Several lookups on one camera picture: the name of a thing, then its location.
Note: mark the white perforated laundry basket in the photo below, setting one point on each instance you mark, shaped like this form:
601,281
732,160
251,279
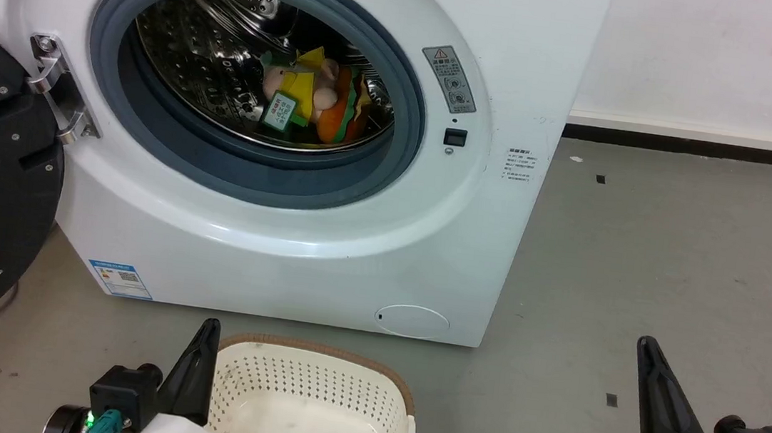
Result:
310,388

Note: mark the silver door hinge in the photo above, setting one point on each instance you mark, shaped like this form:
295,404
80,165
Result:
62,93

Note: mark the white front-load washing machine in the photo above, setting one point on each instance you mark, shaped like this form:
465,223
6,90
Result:
281,263

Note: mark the steel washer drum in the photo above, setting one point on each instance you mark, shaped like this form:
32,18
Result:
194,60

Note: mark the pink pig plush toy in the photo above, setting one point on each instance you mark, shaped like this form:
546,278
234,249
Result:
299,85

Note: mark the small text sticker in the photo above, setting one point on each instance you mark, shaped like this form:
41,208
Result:
521,165

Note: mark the round white filter cover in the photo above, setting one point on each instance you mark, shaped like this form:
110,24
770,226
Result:
412,321

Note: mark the black door latch slot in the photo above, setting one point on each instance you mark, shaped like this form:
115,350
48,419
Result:
455,137

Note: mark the grey warning sticker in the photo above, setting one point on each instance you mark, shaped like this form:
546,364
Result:
449,80

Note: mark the grey rubber door gasket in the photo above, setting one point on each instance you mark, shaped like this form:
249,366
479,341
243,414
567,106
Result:
233,173

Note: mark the blue energy label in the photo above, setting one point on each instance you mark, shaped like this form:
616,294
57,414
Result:
121,280

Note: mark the hamburger plush toy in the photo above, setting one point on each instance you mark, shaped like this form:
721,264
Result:
339,115

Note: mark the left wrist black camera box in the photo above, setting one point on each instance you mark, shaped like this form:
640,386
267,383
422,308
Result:
124,390

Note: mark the black baseboard strip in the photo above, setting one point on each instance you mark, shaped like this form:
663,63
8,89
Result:
709,149

